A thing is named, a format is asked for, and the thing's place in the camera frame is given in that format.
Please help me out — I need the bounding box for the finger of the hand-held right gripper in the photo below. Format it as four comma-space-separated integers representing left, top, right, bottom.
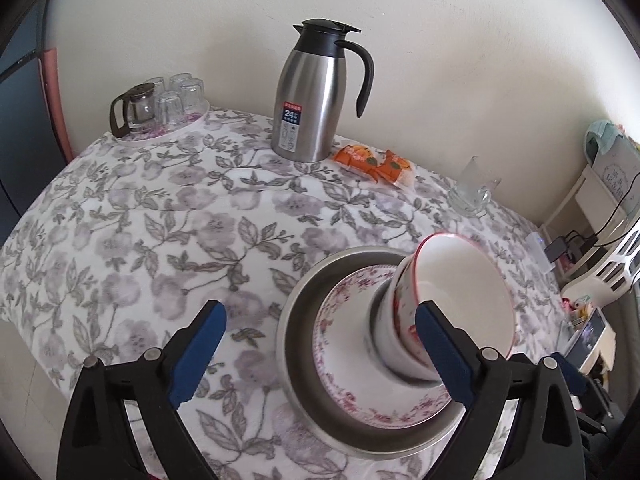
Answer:
557, 354, 590, 397

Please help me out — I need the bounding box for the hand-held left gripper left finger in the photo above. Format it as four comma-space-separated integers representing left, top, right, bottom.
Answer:
56, 300, 227, 480

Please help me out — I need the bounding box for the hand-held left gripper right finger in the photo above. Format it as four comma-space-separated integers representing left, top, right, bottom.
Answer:
415, 300, 586, 480

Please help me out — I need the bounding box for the white square bowl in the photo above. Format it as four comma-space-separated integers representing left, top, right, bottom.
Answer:
369, 280, 441, 383

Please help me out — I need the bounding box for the strawberry print bowl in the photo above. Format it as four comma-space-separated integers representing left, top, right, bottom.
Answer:
391, 232, 517, 366

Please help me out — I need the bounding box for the pink floral round plate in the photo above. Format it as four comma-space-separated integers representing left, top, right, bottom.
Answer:
312, 264, 451, 428

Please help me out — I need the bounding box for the stainless steel basin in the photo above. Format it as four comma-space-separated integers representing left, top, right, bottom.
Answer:
276, 247, 463, 458

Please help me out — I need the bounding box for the black smartphone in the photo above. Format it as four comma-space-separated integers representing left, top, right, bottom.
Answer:
565, 307, 608, 368

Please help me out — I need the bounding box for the white cutout side rack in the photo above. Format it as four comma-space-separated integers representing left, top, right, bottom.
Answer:
560, 225, 640, 306

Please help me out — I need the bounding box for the white power strip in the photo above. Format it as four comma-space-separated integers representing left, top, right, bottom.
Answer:
525, 232, 548, 273

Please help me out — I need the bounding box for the grey floral tablecloth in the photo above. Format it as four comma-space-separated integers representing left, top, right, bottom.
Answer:
0, 107, 576, 480

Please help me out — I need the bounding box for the clear glass mug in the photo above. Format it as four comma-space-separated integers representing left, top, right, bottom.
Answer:
447, 156, 502, 218

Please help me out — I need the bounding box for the white storage shelf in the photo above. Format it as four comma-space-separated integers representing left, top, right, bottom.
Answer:
540, 165, 640, 291

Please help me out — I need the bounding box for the orange snack packet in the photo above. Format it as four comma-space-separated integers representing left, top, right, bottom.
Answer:
332, 144, 381, 180
375, 149, 416, 190

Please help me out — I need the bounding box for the white embroidered cover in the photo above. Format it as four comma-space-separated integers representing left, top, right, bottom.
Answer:
587, 135, 640, 206

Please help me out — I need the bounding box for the white oval tray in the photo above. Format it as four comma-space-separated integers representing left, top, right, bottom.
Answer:
111, 102, 211, 147

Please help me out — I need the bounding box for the teal cloth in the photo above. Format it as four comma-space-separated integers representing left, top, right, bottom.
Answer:
585, 120, 626, 158

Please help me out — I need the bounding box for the stainless steel thermos jug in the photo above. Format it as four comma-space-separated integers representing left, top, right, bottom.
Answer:
271, 19, 376, 163

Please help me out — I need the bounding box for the black charger cable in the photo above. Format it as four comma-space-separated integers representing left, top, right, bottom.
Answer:
565, 170, 640, 252

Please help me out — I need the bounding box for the glass teapot black handle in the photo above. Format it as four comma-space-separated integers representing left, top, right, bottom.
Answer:
110, 82, 157, 138

